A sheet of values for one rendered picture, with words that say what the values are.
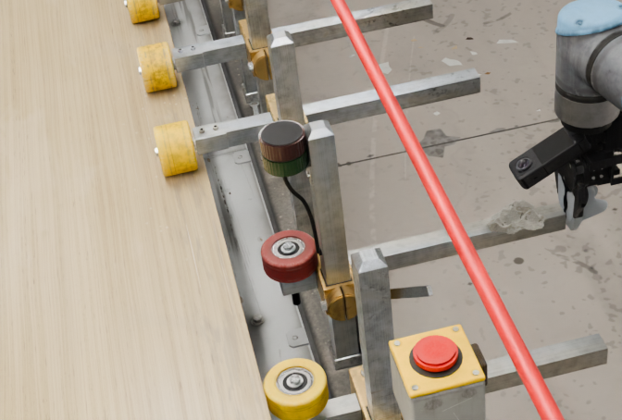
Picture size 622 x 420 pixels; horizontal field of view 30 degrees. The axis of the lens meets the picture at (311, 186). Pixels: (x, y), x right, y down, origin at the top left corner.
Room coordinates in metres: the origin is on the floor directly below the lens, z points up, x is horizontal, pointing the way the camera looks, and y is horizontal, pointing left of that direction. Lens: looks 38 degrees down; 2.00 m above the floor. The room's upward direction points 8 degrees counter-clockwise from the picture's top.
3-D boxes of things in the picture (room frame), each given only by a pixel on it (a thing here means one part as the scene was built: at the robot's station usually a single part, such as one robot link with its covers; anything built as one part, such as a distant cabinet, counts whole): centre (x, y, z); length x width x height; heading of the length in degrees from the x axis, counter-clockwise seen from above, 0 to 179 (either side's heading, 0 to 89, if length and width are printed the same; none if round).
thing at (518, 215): (1.30, -0.29, 0.87); 0.09 x 0.07 x 0.02; 98
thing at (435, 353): (0.71, -0.09, 1.22); 0.04 x 0.04 x 0.02
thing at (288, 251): (1.25, 0.04, 0.85); 0.08 x 0.08 x 0.11
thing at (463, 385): (0.71, -0.09, 1.18); 0.07 x 0.07 x 0.08; 8
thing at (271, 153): (1.21, 0.03, 1.12); 0.06 x 0.06 x 0.02
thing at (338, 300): (1.24, -0.01, 0.85); 0.14 x 0.06 x 0.05; 8
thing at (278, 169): (1.21, 0.03, 1.10); 0.06 x 0.06 x 0.02
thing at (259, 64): (1.74, 0.05, 0.95); 0.14 x 0.06 x 0.05; 8
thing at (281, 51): (1.47, 0.02, 0.89); 0.04 x 0.04 x 0.48; 8
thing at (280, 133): (1.21, 0.03, 1.03); 0.06 x 0.06 x 0.22; 8
